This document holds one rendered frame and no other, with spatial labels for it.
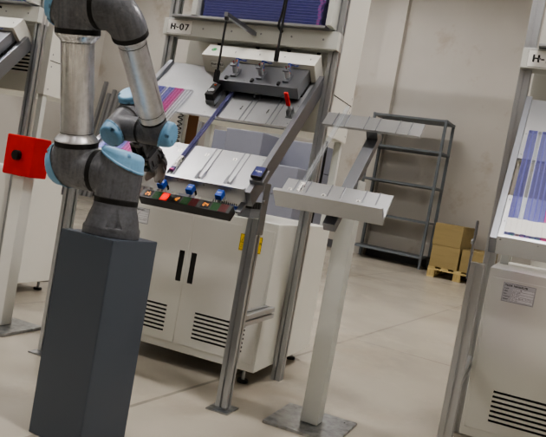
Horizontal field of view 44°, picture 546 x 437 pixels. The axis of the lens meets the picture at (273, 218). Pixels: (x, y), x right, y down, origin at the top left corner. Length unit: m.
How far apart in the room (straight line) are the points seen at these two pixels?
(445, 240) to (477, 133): 1.98
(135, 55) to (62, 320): 0.71
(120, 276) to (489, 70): 8.78
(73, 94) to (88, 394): 0.77
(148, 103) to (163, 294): 1.02
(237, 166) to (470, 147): 7.88
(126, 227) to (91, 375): 0.38
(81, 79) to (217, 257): 1.02
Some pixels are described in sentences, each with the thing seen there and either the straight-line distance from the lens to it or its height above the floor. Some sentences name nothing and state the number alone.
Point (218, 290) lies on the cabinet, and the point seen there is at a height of 0.33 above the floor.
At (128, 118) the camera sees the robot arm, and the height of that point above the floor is 0.87.
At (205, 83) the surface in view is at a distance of 2.82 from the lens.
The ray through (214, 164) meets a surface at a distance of 2.37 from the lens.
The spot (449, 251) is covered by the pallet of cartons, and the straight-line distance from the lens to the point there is 8.72.
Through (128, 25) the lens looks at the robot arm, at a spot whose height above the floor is 1.08.
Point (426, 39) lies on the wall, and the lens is 10.55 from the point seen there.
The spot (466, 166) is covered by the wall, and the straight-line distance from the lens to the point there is 10.03.
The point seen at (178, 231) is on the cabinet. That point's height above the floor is 0.52.
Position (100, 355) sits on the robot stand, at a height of 0.25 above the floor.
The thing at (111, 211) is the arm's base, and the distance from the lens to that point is 1.81.
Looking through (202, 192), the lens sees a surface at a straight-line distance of 2.31.
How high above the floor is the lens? 0.75
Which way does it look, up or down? 3 degrees down
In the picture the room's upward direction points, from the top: 10 degrees clockwise
